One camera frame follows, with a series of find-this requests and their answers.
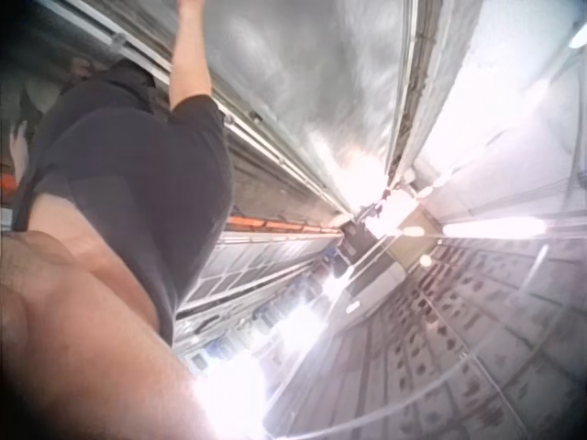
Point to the shelf rack with orange beam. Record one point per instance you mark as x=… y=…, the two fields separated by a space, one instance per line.
x=257 y=266

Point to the white box unit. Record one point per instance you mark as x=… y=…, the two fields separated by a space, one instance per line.
x=376 y=279

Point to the long tube lamp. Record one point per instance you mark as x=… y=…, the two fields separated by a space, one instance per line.
x=495 y=227

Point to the rack of grey cartons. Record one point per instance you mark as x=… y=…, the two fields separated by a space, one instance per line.
x=458 y=348

